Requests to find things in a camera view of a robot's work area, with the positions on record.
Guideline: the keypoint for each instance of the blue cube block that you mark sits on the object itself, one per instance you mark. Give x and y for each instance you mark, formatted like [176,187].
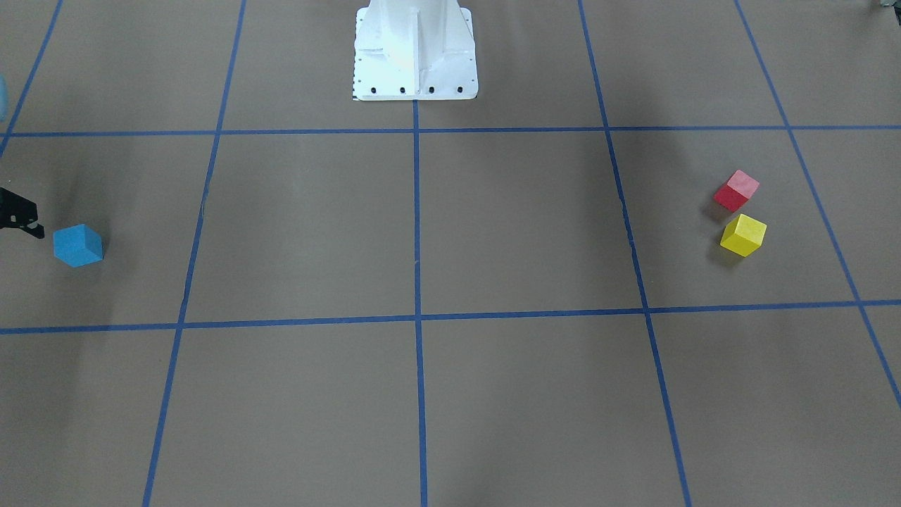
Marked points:
[77,246]

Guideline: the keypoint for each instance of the yellow cube block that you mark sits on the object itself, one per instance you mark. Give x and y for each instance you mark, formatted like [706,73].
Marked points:
[743,235]

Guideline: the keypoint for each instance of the red cube block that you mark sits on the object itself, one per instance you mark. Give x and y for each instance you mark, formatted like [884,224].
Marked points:
[736,191]

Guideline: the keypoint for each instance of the white pedestal column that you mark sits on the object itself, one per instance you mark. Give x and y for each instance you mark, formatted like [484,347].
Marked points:
[414,51]

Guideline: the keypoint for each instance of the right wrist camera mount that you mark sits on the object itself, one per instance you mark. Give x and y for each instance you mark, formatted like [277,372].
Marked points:
[20,213]

